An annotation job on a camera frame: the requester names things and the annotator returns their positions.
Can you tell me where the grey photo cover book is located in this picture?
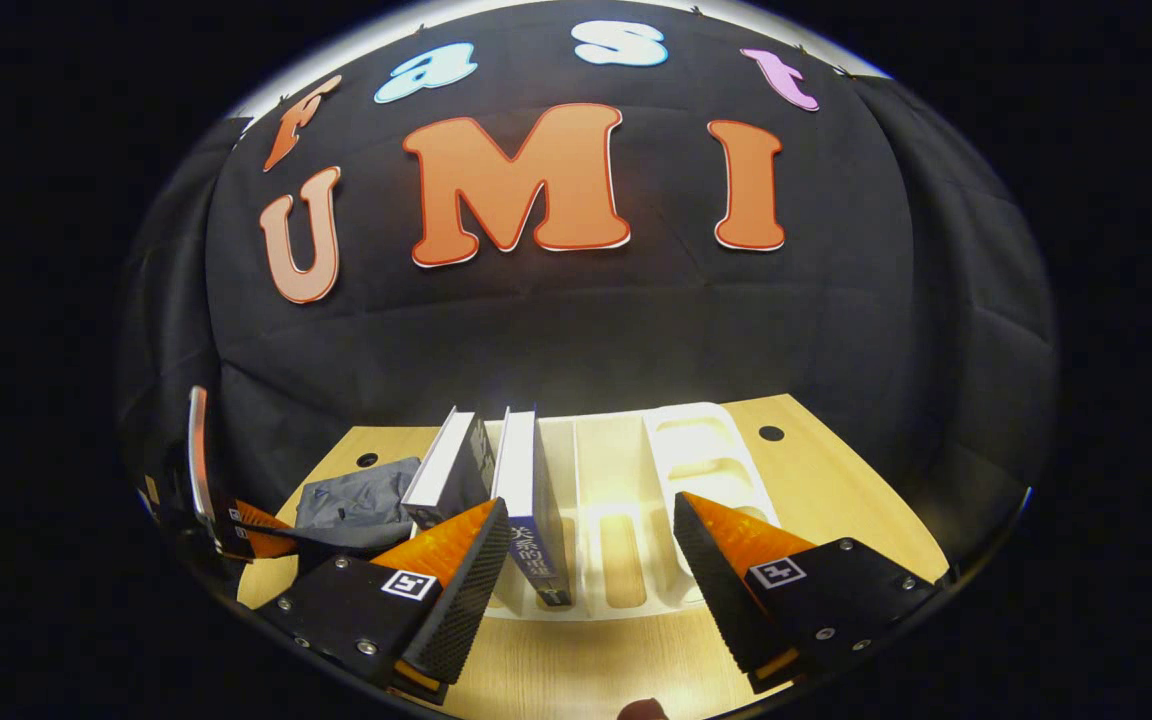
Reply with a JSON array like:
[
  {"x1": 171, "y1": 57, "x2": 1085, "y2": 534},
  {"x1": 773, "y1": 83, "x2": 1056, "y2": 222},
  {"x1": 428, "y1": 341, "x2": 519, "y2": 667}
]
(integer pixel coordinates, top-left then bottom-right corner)
[{"x1": 401, "y1": 405, "x2": 497, "y2": 531}]

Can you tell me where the blue photo cover book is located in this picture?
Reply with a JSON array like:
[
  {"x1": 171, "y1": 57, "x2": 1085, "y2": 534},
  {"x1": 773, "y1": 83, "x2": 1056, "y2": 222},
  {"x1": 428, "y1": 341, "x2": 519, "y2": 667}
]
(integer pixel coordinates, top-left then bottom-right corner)
[{"x1": 491, "y1": 405, "x2": 574, "y2": 609}]

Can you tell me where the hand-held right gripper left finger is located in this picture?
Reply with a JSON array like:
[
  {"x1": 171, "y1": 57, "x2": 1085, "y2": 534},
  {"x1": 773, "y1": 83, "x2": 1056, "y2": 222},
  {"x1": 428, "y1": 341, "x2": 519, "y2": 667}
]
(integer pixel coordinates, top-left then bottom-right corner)
[{"x1": 254, "y1": 497, "x2": 512, "y2": 706}]

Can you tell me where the white bookshelf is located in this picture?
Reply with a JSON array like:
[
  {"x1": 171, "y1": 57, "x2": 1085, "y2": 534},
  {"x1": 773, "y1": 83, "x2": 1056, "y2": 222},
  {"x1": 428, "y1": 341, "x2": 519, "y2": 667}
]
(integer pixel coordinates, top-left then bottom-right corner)
[{"x1": 416, "y1": 402, "x2": 787, "y2": 621}]

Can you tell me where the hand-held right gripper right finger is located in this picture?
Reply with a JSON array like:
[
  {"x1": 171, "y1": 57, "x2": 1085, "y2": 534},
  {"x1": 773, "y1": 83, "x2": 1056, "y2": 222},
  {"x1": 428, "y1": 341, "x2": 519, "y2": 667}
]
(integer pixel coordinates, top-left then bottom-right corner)
[{"x1": 673, "y1": 490, "x2": 947, "y2": 696}]

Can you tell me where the grey schoolbag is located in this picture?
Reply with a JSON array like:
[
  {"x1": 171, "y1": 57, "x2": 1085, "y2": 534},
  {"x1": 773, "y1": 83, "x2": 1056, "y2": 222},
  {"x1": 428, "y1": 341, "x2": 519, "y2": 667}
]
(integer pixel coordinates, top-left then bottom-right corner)
[{"x1": 294, "y1": 457, "x2": 424, "y2": 551}]

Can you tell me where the black backdrop cloth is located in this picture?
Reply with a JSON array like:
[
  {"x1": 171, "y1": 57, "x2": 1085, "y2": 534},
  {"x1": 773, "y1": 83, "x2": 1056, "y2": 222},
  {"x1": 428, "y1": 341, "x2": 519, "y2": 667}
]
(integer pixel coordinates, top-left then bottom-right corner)
[{"x1": 116, "y1": 0, "x2": 1057, "y2": 561}]

